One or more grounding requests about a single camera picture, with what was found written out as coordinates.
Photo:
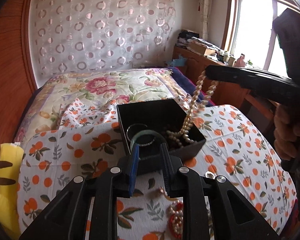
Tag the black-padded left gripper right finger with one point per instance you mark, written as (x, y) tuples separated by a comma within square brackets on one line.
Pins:
[(211, 201)]

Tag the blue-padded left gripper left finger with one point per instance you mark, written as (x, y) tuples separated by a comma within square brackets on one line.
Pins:
[(87, 207)]

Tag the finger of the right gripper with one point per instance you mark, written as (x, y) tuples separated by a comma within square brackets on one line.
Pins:
[(265, 84)]

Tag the pale green jade bangle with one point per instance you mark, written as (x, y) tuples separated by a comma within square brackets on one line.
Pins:
[(146, 133)]

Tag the black square jewelry box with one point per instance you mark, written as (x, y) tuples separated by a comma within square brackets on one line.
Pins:
[(161, 116)]

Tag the person's right hand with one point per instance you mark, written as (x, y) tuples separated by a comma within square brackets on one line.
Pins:
[(287, 133)]

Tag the wooden side cabinet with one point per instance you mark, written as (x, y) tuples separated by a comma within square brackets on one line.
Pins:
[(260, 111)]

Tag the pink ceramic figurine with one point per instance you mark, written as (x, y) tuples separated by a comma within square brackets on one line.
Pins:
[(240, 62)]

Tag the orange print white cloth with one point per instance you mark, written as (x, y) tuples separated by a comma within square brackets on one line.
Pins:
[(234, 148)]

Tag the yellow plush toy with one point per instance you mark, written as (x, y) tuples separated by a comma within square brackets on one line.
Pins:
[(10, 161)]

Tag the rolled cream window curtain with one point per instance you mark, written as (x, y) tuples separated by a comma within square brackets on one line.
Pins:
[(205, 9)]

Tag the cardboard box on cabinet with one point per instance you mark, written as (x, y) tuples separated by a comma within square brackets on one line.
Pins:
[(201, 49)]

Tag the dark blue blanket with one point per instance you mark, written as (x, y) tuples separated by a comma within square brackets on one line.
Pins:
[(182, 80)]

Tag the silver bangle in box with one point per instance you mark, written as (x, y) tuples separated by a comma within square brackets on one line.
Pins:
[(135, 128)]

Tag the floral bed quilt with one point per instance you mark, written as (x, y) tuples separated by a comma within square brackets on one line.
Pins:
[(81, 99)]

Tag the wooden louvered wardrobe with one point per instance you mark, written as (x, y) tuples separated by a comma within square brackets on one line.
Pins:
[(17, 82)]

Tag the circle pattern sheer curtain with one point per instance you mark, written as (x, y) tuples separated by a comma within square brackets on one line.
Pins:
[(73, 36)]

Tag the window with wooden frame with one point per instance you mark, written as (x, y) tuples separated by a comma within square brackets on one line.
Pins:
[(250, 33)]

